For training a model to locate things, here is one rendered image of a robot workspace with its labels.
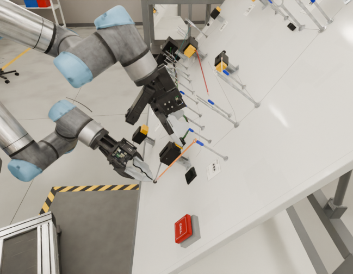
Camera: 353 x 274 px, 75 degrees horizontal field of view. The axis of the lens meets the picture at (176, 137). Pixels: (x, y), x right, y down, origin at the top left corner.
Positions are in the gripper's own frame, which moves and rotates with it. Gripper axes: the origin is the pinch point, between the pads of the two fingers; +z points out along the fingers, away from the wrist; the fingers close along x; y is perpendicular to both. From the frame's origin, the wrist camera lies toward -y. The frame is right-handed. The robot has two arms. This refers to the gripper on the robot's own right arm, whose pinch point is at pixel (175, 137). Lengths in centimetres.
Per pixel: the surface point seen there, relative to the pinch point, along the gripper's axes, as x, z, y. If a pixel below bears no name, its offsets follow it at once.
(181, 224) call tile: -21.7, 9.1, -6.7
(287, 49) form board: 0.4, -7.1, 36.5
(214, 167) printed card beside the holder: -11.3, 7.0, 6.0
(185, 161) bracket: -1.2, 8.6, -1.6
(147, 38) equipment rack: 93, -16, 3
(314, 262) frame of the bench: -18, 58, 19
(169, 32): 309, 19, 27
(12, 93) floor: 310, -25, -226
